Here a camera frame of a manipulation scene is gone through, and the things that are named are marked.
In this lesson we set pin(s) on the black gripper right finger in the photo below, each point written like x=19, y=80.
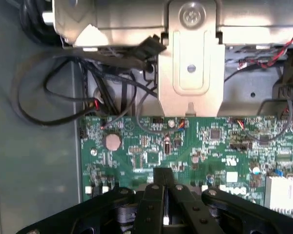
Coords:
x=185, y=209

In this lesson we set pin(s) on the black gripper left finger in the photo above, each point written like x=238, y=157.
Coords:
x=146, y=209

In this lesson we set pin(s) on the green motherboard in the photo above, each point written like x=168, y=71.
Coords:
x=190, y=148

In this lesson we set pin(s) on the round silver coin battery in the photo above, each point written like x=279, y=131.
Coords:
x=112, y=142

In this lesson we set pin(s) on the white finned heatsink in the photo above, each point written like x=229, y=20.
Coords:
x=284, y=192

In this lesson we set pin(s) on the grey metal PC case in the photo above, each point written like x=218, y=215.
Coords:
x=34, y=146

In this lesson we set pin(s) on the black power connector plug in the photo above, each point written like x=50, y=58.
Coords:
x=288, y=90

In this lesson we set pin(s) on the silver metal drive bracket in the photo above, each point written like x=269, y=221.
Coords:
x=185, y=61

